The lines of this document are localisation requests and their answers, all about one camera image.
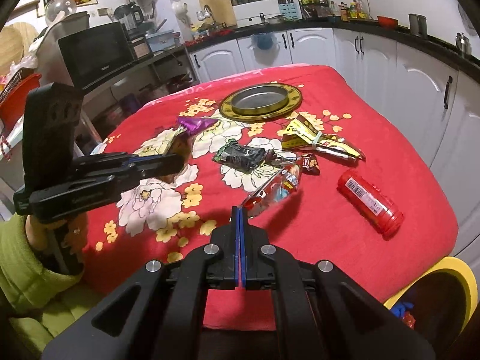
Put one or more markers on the red clear snack wrapper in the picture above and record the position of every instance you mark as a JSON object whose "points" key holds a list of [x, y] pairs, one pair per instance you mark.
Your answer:
{"points": [[276, 189]]}

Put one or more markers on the black microwave oven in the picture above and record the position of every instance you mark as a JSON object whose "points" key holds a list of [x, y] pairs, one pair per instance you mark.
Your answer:
{"points": [[95, 53]]}

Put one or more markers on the red bowl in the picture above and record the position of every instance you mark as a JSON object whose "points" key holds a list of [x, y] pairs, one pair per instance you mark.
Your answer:
{"points": [[387, 22]]}

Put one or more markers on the round metal gold-rimmed tray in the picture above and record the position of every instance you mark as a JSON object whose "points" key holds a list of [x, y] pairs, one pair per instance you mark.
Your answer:
{"points": [[261, 103]]}

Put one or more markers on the person left hand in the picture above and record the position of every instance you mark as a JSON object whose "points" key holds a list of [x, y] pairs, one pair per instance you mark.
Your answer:
{"points": [[56, 236]]}

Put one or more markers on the steel kettle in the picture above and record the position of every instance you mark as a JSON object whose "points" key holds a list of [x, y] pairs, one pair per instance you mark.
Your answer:
{"points": [[463, 45]]}

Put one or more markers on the red cylindrical can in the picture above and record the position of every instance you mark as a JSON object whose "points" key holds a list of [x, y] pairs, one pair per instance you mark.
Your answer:
{"points": [[381, 211]]}

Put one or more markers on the dark green snack wrapper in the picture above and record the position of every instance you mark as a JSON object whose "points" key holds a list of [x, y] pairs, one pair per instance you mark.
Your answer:
{"points": [[242, 158]]}

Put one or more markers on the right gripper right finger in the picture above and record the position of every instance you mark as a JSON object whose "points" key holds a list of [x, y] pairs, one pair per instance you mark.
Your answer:
{"points": [[320, 312]]}

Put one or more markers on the grey canister pair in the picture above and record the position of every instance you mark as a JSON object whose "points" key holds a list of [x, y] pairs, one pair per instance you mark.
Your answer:
{"points": [[418, 25]]}

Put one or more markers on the wooden cutting board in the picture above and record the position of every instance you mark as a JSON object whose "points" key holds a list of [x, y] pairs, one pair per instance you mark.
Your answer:
{"points": [[222, 11]]}

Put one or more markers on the green sleeve forearm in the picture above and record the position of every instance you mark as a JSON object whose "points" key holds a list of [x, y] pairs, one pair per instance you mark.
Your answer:
{"points": [[38, 301]]}

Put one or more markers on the black blender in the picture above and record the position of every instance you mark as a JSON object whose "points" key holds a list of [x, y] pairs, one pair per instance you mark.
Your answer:
{"points": [[130, 15]]}

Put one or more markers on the blue glove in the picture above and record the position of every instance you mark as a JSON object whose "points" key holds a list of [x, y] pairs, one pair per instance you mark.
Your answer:
{"points": [[401, 308]]}

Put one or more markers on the white lower cabinets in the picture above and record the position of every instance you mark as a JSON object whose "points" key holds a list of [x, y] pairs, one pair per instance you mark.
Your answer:
{"points": [[434, 105]]}

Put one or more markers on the purple snack wrapper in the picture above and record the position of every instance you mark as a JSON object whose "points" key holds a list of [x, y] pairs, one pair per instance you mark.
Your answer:
{"points": [[187, 130]]}

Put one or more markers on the yellow brown snack bag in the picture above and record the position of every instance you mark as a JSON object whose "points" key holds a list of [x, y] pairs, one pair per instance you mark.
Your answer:
{"points": [[301, 134]]}

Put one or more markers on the small brown candy wrapper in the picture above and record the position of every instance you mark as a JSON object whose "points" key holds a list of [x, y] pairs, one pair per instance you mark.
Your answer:
{"points": [[310, 164]]}

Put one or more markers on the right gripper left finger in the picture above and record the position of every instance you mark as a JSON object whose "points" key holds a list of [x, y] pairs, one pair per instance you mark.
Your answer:
{"points": [[158, 312]]}

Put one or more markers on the red floral table cloth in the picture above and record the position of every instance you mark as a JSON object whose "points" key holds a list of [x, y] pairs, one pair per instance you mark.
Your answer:
{"points": [[166, 221]]}

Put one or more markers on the yellow rimmed trash bin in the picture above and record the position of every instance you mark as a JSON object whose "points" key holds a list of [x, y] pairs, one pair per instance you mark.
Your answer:
{"points": [[444, 300]]}

